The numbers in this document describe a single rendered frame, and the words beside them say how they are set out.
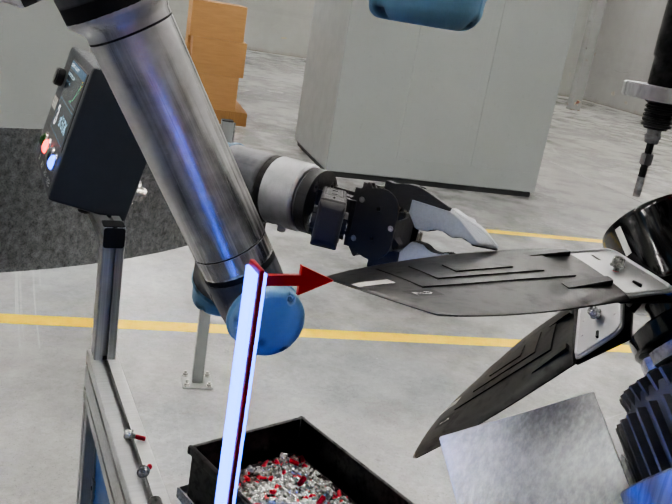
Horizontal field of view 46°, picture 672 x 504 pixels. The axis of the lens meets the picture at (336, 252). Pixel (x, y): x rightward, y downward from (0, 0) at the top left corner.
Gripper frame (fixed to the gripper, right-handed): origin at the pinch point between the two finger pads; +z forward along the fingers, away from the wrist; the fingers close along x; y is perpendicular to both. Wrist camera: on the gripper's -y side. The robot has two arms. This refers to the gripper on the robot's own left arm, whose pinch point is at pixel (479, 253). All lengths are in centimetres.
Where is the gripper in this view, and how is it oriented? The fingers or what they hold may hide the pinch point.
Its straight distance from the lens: 75.9
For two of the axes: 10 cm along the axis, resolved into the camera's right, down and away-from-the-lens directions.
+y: 4.6, -0.8, 8.8
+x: -2.1, 9.6, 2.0
